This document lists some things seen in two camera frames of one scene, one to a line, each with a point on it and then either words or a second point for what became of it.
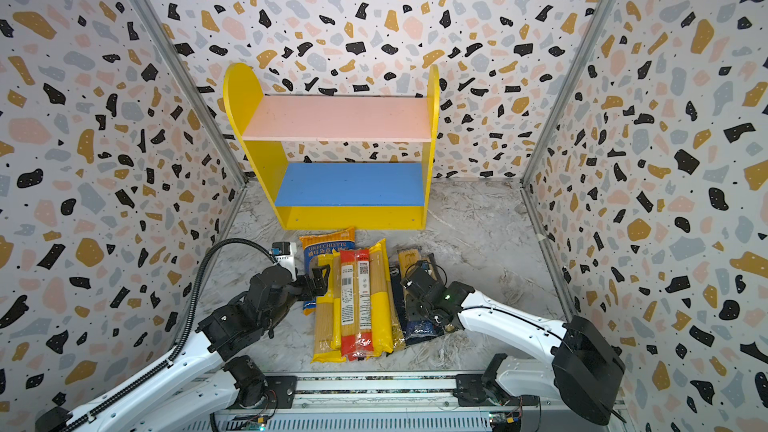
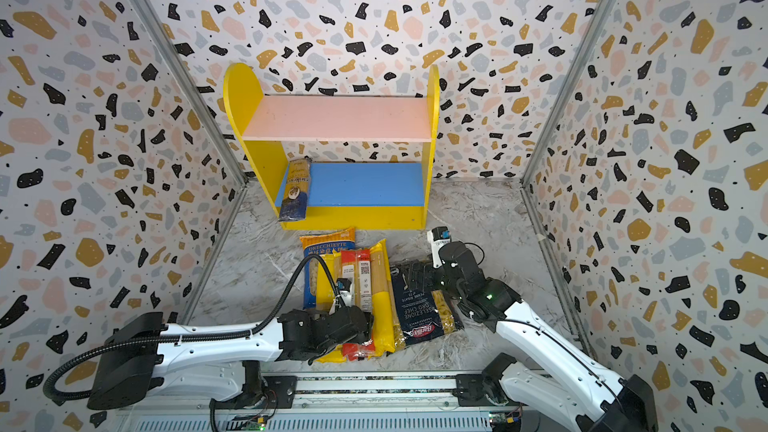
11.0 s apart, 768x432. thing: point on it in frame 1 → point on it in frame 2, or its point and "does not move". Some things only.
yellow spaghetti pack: [328, 327] does not move
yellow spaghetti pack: [381, 325] does not move
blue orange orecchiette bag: [323, 243] does not move
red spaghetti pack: [356, 327] does not move
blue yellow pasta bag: [409, 330] → [295, 196]
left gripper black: [320, 282] → [357, 337]
